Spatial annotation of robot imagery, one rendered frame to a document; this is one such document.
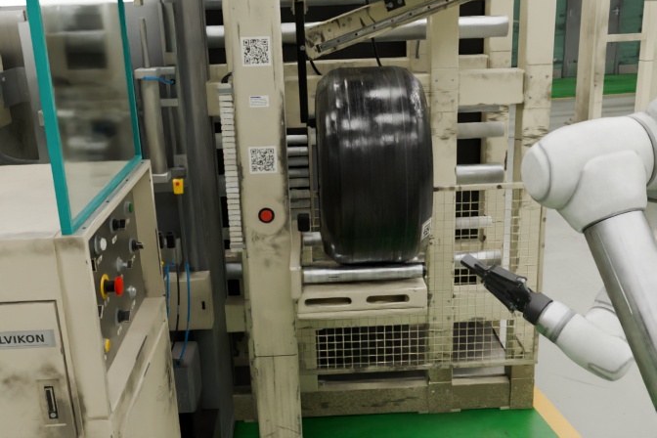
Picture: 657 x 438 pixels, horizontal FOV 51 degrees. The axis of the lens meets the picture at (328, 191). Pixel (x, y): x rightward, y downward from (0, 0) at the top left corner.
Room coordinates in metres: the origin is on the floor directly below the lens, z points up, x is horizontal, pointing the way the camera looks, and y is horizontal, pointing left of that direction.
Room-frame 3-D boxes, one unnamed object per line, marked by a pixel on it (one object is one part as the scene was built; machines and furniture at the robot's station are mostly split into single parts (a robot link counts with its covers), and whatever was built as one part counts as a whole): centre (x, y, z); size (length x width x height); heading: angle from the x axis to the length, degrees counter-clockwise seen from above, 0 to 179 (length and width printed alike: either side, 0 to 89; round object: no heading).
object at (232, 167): (1.87, 0.26, 1.19); 0.05 x 0.04 x 0.48; 1
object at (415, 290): (1.79, -0.08, 0.83); 0.36 x 0.09 x 0.06; 91
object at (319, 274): (1.79, -0.09, 0.90); 0.35 x 0.05 x 0.05; 91
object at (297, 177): (2.30, 0.15, 1.05); 0.20 x 0.15 x 0.30; 91
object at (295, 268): (1.92, 0.10, 0.90); 0.40 x 0.03 x 0.10; 1
